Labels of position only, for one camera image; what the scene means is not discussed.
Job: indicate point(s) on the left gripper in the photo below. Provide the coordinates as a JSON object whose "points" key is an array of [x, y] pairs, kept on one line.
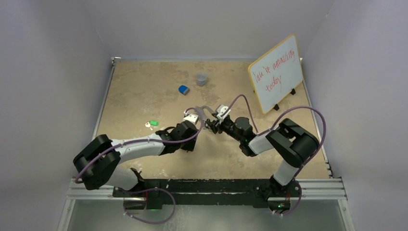
{"points": [[189, 146]]}

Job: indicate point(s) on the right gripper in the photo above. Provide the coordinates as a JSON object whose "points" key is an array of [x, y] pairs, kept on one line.
{"points": [[214, 124]]}

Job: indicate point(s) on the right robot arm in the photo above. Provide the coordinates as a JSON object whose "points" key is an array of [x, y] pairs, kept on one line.
{"points": [[292, 142]]}

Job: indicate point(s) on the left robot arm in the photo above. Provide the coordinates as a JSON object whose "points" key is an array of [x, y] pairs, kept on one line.
{"points": [[98, 163]]}

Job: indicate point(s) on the green tag key on table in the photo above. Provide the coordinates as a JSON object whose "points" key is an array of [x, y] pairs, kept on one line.
{"points": [[151, 124]]}

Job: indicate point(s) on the blue eraser block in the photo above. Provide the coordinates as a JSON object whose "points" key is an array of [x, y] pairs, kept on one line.
{"points": [[184, 90]]}

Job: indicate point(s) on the small grey cup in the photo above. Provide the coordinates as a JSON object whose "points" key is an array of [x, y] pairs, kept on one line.
{"points": [[201, 79]]}

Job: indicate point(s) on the small whiteboard with red writing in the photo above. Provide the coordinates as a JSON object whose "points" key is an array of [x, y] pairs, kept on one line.
{"points": [[276, 73]]}

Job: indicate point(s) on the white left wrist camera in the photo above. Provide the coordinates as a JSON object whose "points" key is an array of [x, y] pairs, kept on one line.
{"points": [[193, 118]]}

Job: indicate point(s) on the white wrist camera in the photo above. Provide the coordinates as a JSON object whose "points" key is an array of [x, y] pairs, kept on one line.
{"points": [[222, 112], [193, 118]]}

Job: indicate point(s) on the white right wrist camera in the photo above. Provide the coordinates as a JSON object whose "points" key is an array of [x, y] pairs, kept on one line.
{"points": [[222, 112]]}

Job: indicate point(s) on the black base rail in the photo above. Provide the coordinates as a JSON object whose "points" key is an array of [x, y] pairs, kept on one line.
{"points": [[166, 198]]}

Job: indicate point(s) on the aluminium frame rail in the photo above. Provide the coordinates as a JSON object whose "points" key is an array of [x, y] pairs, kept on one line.
{"points": [[308, 189]]}

